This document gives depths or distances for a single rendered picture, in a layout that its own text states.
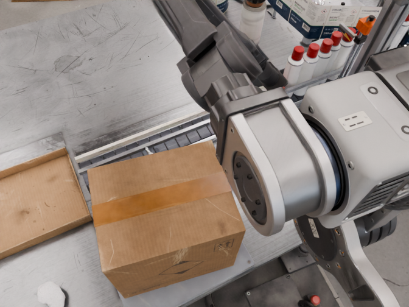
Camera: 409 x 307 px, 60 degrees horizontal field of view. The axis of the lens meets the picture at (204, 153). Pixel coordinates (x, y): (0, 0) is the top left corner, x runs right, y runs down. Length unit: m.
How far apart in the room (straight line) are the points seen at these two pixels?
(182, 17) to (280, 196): 0.34
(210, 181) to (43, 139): 0.69
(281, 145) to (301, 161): 0.03
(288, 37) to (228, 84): 1.08
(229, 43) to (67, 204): 0.78
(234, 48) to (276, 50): 0.96
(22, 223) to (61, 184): 0.15
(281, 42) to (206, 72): 1.01
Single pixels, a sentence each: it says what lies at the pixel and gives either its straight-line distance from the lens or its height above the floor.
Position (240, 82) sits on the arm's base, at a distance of 0.48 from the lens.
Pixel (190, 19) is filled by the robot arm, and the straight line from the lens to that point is 0.59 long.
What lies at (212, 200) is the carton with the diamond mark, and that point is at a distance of 0.78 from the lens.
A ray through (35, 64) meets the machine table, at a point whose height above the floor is 0.83.
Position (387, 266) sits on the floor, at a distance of 2.14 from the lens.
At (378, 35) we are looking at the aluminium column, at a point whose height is 1.20.
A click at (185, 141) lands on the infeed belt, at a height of 0.88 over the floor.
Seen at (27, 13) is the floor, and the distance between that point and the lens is 3.36.
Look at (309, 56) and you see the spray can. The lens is 1.21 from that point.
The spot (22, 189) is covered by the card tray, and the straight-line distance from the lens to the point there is 1.23.
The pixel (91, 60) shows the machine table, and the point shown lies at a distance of 1.52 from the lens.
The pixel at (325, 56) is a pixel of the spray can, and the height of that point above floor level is 1.04.
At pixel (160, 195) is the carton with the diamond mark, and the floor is 1.12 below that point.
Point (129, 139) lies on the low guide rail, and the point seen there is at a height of 0.91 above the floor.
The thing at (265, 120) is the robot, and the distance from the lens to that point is 0.42.
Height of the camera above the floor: 1.83
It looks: 57 degrees down
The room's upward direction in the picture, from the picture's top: 3 degrees clockwise
